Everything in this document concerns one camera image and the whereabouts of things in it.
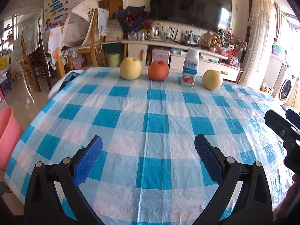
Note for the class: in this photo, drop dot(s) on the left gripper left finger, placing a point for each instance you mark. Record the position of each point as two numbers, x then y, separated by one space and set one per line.
42 204

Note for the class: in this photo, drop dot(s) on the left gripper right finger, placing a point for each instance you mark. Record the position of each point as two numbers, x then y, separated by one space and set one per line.
253 205

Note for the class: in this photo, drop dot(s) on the right hand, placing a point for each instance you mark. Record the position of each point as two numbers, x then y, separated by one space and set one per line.
291 193

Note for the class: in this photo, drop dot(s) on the washing machine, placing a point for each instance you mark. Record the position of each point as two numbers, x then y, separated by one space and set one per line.
286 86

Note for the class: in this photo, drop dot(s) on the pink plastic bucket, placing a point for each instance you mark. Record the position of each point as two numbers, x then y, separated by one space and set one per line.
10 133

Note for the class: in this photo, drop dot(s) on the yellow pear right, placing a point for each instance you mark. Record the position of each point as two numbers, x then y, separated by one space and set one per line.
212 80

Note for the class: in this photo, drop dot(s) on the blue checkered tablecloth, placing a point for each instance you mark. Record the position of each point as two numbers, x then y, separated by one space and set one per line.
149 171

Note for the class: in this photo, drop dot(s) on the white yogurt bottle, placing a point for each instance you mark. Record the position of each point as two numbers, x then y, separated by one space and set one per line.
190 68

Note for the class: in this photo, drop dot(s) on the white lace curtain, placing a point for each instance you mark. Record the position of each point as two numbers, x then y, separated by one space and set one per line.
262 24

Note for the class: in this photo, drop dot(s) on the red apple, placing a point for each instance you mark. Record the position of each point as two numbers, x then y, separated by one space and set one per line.
158 70

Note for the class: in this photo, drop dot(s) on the dark wooden chair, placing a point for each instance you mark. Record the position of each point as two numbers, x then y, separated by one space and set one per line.
34 49

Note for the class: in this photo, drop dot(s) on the pink storage box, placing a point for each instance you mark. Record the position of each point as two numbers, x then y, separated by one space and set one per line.
159 54

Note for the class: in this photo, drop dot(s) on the black flat television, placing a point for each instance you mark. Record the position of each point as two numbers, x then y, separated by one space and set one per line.
212 15

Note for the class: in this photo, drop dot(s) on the white tv cabinet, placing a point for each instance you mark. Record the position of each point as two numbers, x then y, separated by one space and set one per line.
142 50

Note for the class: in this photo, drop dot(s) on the white electric kettle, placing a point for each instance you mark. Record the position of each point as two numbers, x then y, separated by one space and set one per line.
156 32

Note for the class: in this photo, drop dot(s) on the green waste bin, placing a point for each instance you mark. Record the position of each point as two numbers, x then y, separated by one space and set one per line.
113 59

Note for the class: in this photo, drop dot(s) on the wooden chair with cushion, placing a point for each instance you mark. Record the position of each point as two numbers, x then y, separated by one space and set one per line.
83 32

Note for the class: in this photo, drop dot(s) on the dark flower bouquet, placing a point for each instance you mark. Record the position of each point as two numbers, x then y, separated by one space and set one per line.
132 18

